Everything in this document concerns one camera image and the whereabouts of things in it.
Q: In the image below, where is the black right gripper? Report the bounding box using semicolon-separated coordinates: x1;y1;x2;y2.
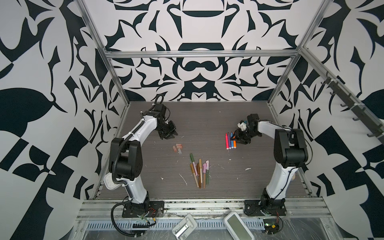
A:
230;128;259;144

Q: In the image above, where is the blue highlighter pen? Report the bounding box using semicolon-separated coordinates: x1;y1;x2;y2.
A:
230;132;234;149

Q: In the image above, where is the pink highlighter pen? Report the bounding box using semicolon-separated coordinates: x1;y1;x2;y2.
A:
225;133;231;150

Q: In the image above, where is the pink cap brown marker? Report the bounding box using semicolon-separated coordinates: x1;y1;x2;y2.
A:
203;163;207;189

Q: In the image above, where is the orange highlighter pen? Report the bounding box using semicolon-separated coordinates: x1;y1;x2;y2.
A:
233;134;237;149

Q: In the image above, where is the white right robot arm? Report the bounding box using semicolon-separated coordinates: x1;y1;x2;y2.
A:
231;114;309;200

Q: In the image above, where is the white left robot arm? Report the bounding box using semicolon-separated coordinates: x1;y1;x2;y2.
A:
104;104;178;205

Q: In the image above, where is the tan marker pen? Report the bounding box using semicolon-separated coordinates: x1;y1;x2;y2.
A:
190;163;199;188

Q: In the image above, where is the brown marker pen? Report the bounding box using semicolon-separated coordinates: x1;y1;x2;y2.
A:
196;163;202;189

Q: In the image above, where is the gold cap cream marker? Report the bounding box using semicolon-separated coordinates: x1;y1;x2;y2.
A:
199;159;203;186

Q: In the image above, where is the grey screen device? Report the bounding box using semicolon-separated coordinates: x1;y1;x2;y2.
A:
224;212;255;240

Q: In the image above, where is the small circuit board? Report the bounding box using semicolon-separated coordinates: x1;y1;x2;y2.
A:
263;216;284;236

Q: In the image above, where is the white handheld device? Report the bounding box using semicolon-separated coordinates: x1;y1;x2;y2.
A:
172;214;198;240

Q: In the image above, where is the black corrugated cable conduit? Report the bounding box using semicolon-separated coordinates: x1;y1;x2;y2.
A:
110;95;165;238

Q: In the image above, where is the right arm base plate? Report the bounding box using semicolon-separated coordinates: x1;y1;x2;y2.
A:
244;199;287;217

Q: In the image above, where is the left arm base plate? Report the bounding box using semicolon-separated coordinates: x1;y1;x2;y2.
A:
122;201;165;218

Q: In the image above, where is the black wall hook rail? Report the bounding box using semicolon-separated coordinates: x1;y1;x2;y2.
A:
320;72;384;145

